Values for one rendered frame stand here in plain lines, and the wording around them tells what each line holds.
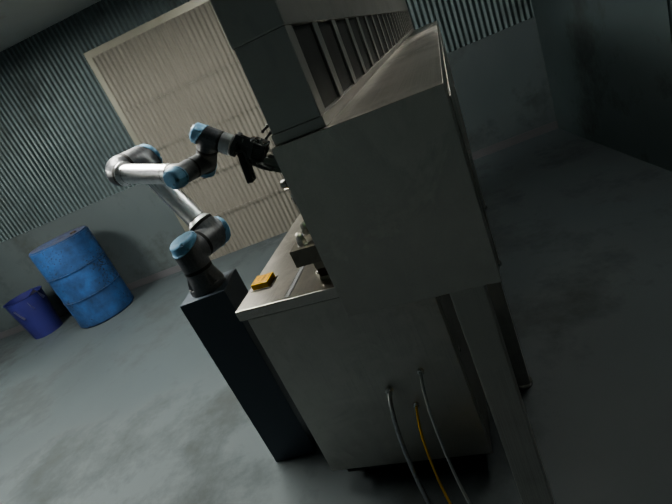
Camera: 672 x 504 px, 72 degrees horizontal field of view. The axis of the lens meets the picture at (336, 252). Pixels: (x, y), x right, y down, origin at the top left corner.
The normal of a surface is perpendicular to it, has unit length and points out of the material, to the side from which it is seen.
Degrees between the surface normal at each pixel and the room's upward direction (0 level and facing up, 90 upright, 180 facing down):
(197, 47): 90
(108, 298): 90
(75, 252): 90
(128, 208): 90
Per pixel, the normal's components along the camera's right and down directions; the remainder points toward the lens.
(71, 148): -0.02, 0.40
